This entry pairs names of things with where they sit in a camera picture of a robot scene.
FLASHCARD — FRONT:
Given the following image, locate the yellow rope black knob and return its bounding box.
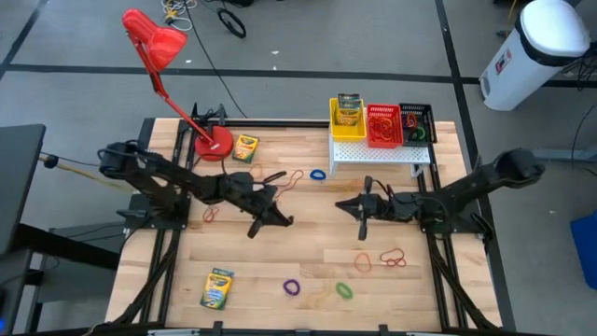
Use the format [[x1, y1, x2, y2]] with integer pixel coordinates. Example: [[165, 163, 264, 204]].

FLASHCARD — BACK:
[[37, 152, 136, 193]]

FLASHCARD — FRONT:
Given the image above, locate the long yellow rubber band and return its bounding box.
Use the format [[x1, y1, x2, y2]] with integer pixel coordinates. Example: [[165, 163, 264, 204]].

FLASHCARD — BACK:
[[302, 265, 337, 309]]

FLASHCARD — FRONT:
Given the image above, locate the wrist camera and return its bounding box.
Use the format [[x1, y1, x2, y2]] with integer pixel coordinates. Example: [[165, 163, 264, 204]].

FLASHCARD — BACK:
[[394, 190, 422, 216], [230, 171, 257, 189]]

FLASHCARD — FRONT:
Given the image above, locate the yellow plastic mesh basket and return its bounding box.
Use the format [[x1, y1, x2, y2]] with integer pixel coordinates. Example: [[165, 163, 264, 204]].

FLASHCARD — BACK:
[[328, 96, 368, 144]]

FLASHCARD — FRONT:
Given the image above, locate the white perforated metal shelf riser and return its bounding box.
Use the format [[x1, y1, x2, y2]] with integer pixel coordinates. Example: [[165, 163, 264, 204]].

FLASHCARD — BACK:
[[328, 105, 432, 177]]

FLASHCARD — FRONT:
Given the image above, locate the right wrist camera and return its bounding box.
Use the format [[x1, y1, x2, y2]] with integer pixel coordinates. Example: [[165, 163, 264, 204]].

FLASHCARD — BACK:
[[394, 190, 422, 216]]

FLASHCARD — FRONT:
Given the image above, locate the red desk lamp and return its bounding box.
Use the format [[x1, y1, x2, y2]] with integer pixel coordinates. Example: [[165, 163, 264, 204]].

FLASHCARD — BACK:
[[121, 7, 235, 163]]

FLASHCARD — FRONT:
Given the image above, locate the long red rubber band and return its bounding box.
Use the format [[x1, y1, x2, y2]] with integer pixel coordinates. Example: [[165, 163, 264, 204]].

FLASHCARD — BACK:
[[371, 116, 398, 145]]

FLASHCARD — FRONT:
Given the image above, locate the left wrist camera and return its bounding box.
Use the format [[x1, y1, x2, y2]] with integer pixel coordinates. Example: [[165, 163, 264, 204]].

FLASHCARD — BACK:
[[230, 171, 257, 189]]

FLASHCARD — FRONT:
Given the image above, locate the white yellow cable bundle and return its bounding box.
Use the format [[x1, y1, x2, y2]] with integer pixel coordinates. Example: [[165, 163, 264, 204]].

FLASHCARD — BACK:
[[160, 0, 195, 32]]

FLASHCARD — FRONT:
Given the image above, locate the white trash bin black liner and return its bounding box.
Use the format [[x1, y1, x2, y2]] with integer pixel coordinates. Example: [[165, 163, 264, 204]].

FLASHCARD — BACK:
[[479, 0, 591, 112]]

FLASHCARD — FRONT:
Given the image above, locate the black plastic mesh basket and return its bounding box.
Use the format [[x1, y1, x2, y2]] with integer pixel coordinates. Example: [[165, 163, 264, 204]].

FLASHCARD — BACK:
[[398, 102, 438, 147]]

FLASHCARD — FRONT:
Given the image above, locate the blue plastic bin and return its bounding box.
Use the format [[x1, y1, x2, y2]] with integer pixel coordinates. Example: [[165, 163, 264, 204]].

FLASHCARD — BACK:
[[569, 209, 597, 290]]

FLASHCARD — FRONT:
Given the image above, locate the coiled black floor cable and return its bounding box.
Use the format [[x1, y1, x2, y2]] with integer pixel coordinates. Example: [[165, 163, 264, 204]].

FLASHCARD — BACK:
[[216, 7, 247, 39]]

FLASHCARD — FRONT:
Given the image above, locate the black desk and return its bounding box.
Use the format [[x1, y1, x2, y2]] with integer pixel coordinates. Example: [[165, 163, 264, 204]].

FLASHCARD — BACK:
[[0, 123, 122, 336]]

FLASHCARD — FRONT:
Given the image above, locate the long black floor cable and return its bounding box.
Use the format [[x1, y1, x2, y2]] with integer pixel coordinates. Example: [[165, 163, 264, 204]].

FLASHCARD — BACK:
[[183, 0, 248, 119]]

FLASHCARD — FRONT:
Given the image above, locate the red plastic mesh basket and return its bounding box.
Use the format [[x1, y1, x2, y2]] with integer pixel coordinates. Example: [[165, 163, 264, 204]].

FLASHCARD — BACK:
[[366, 103, 405, 149]]

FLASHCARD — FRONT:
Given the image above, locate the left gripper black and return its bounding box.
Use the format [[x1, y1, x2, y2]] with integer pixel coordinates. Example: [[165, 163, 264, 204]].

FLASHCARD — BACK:
[[232, 171, 295, 239]]

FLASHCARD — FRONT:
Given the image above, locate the black aluminium table frame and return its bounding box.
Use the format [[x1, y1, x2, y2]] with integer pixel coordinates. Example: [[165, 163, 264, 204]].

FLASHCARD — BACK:
[[104, 103, 503, 336]]

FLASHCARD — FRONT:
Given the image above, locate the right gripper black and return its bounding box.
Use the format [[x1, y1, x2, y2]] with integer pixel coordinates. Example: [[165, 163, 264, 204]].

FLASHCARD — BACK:
[[335, 175, 397, 242]]

